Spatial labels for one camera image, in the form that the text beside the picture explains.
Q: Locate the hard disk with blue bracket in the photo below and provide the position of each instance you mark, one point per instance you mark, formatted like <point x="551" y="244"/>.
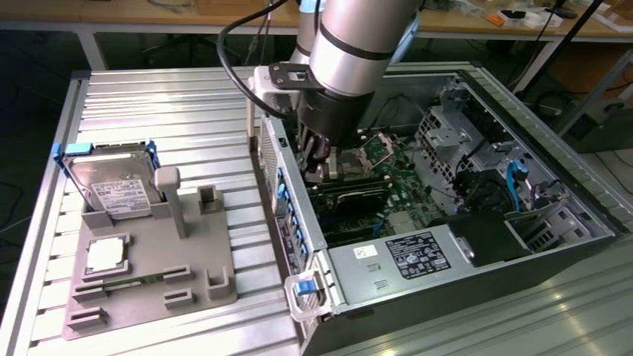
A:
<point x="119" y="185"/>

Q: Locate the green RAM stick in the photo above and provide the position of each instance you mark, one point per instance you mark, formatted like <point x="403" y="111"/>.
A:
<point x="134" y="282"/>

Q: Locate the green Dell motherboard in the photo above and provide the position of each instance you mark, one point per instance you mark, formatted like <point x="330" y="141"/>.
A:
<point x="411" y="185"/>

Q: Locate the silver chipset heatsink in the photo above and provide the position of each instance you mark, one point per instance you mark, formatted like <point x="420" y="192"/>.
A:
<point x="403" y="222"/>

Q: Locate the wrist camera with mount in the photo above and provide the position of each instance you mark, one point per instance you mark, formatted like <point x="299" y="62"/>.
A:
<point x="267" y="81"/>

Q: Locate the grey printed parts rack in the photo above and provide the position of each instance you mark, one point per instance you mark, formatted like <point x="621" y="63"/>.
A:
<point x="148" y="237"/>

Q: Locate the Nvidia graphics card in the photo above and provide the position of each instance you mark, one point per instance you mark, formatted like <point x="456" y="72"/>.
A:
<point x="363" y="202"/>

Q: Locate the silver CPU chip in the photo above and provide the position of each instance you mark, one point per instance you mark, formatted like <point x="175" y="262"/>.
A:
<point x="106" y="256"/>

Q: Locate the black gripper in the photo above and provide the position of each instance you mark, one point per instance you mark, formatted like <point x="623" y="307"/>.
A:
<point x="336" y="115"/>

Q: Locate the white box with black insert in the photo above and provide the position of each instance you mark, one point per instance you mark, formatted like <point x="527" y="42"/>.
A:
<point x="515" y="18"/>

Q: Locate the black plastic shroud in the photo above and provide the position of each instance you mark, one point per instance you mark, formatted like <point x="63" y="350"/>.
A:
<point x="484" y="237"/>

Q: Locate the black stand pole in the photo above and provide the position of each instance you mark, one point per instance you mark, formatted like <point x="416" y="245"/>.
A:
<point x="568" y="36"/>

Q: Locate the perforated metal disk bay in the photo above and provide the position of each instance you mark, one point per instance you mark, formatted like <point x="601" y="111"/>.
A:
<point x="446" y="133"/>

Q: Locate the black open PC case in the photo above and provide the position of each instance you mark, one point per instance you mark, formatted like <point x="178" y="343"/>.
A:
<point x="446" y="308"/>

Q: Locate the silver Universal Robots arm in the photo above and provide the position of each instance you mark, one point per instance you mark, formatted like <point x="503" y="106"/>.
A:
<point x="351" y="55"/>

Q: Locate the metal socket cover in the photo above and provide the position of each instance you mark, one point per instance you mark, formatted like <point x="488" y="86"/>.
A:
<point x="380" y="146"/>

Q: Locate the slotted metal disk bay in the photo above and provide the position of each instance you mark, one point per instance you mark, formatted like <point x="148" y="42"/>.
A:
<point x="559" y="222"/>

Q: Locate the dark grey equipment box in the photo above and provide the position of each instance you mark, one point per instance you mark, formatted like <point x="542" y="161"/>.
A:
<point x="603" y="126"/>

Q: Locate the grey power supply unit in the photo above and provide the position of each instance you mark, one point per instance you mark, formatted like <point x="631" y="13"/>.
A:
<point x="371" y="274"/>

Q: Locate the wooden desk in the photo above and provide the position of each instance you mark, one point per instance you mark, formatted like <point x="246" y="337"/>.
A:
<point x="50" y="15"/>

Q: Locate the CPU socket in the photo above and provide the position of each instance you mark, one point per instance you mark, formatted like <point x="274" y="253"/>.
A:
<point x="356" y="163"/>

